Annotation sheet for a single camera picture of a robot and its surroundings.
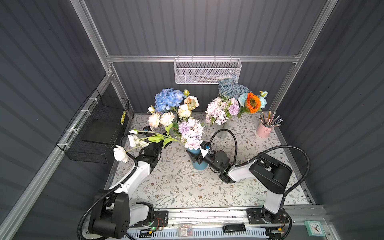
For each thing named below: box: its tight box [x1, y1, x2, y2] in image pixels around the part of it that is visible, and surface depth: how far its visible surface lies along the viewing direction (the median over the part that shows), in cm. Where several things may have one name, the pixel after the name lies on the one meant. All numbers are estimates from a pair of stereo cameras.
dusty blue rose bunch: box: [218, 78, 251, 100], surface depth 84 cm
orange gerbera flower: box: [245, 92, 262, 114], surface depth 72 cm
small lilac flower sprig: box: [178, 118, 204, 150], surface depth 69 cm
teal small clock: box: [304, 220, 326, 237], surface depth 71 cm
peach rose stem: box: [178, 89, 200, 119], surface depth 75 cm
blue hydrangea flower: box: [154, 88, 186, 113], surface depth 69 cm
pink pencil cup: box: [256, 122, 274, 139], surface depth 101 cm
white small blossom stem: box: [113, 123, 183, 163], surface depth 64 cm
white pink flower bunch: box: [205, 97, 240, 125], surface depth 82 cm
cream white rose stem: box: [148, 105, 175, 129], surface depth 72 cm
